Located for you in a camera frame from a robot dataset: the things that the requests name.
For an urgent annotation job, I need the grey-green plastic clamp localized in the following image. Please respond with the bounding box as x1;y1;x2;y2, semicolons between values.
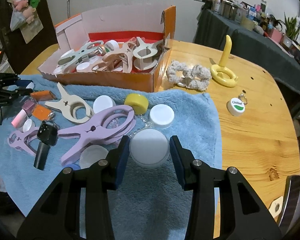
58;40;104;67

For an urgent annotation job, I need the purple nail polish bottle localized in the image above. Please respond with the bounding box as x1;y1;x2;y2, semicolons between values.
11;98;37;128

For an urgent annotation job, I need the orange wrapped packet on towel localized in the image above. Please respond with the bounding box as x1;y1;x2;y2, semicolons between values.
32;104;55;121

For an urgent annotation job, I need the lilac clamp near front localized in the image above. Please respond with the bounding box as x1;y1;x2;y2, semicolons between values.
7;127;39;157

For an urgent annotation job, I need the lilac clamp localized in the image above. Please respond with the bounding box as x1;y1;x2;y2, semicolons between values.
58;105;136;166
7;127;39;157

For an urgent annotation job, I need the light blue towel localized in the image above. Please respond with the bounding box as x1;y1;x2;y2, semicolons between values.
0;89;222;239

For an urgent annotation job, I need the black nail polish bottle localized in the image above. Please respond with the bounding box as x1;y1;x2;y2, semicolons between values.
33;120;58;171

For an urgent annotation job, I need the cream clamp on towel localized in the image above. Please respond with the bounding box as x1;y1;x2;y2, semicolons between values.
44;82;94;124

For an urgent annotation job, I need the lilac clamp far right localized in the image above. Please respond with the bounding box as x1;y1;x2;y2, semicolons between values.
58;105;136;166

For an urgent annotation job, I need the white cap green label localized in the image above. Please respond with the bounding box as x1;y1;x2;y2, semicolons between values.
226;98;245;116

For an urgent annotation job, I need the cardboard box red bottom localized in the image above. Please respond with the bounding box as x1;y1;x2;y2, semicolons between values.
38;4;176;92

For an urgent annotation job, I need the beige clamp in box middle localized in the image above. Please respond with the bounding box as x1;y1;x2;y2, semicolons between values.
89;40;136;73

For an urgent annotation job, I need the beige clamp in box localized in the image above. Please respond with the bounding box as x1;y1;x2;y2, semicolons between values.
133;37;163;71
89;40;136;73

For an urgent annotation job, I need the white jar lid on towel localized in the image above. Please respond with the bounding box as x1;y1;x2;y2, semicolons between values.
149;104;175;128

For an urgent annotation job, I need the yellow round cap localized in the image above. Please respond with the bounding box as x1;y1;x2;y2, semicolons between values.
124;93;149;115

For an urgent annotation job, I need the beige clamp in box back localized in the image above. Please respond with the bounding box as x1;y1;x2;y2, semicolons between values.
133;37;163;71

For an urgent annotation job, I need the white knitted scrunchie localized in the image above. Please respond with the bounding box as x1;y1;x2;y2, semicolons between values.
166;60;212;92

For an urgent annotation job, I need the dark cloth side table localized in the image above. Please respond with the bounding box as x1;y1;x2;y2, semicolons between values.
194;9;300;81

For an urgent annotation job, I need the potted green plant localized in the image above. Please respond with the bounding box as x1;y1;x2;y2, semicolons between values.
284;15;300;41

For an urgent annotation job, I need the yellow banana ring toy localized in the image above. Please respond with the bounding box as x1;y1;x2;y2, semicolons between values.
210;35;238;88

